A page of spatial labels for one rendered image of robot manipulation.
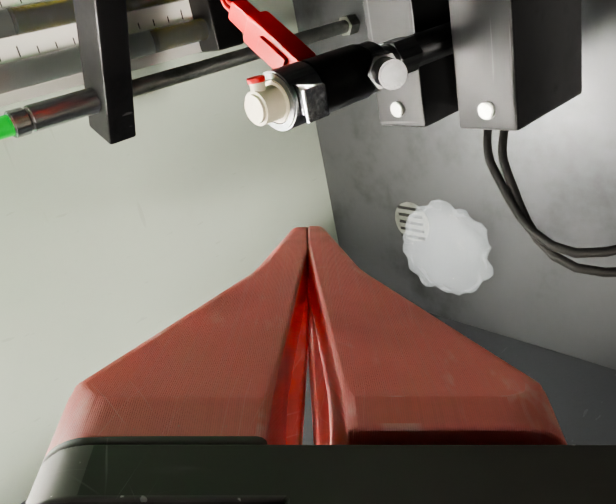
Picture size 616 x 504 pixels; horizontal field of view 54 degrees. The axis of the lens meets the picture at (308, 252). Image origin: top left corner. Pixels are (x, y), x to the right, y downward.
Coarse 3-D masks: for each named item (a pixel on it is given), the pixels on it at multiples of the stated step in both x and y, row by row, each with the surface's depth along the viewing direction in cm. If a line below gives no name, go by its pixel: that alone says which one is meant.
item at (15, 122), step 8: (8, 112) 38; (16, 112) 38; (24, 112) 39; (0, 120) 38; (8, 120) 38; (16, 120) 38; (24, 120) 39; (0, 128) 38; (8, 128) 38; (16, 128) 38; (24, 128) 39; (32, 128) 39; (0, 136) 38; (8, 136) 39; (16, 136) 39
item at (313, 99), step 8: (312, 88) 25; (320, 88) 26; (304, 96) 25; (312, 96) 25; (320, 96) 26; (304, 104) 25; (312, 104) 26; (320, 104) 26; (312, 112) 26; (320, 112) 26; (312, 120) 26
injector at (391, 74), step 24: (360, 48) 30; (384, 48) 32; (408, 48) 32; (432, 48) 34; (264, 72) 28; (288, 72) 27; (312, 72) 28; (336, 72) 28; (360, 72) 29; (384, 72) 28; (408, 72) 33; (288, 96) 27; (336, 96) 29; (360, 96) 30; (288, 120) 28
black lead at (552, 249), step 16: (496, 176) 34; (512, 176) 34; (512, 192) 33; (512, 208) 32; (528, 224) 31; (544, 240) 30; (560, 256) 30; (576, 256) 29; (592, 256) 29; (576, 272) 30; (592, 272) 29; (608, 272) 29
